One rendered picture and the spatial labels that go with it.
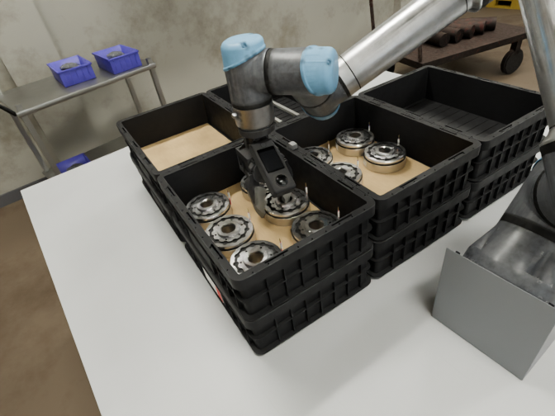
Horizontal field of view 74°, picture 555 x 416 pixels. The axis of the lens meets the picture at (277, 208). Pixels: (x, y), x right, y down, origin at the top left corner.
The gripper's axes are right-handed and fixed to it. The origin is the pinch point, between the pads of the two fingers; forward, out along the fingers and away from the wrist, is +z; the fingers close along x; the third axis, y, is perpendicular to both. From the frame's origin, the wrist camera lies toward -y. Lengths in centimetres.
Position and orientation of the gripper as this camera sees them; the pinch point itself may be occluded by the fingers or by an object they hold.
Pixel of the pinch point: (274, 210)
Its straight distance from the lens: 81.4
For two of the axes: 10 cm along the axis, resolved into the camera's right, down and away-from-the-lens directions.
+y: -4.8, -5.0, 7.2
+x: -8.7, 3.9, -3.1
